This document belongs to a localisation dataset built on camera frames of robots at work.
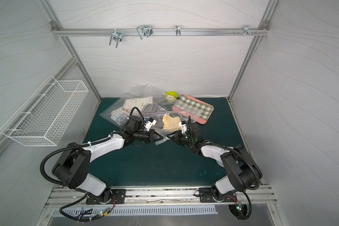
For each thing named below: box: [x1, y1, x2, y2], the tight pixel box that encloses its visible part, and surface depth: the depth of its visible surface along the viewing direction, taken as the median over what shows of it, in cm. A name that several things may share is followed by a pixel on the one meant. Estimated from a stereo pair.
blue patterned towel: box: [111, 107, 130, 126], surface depth 106 cm
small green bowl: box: [164, 90, 178, 103], surface depth 117 cm
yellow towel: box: [161, 114, 182, 132], surface depth 100 cm
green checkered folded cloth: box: [173, 94, 215, 121], surface depth 117 cm
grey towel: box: [140, 102, 179, 126], surface depth 106 cm
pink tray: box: [171, 94, 215, 125], surface depth 117 cm
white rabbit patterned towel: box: [122, 96, 154, 112], surface depth 117 cm
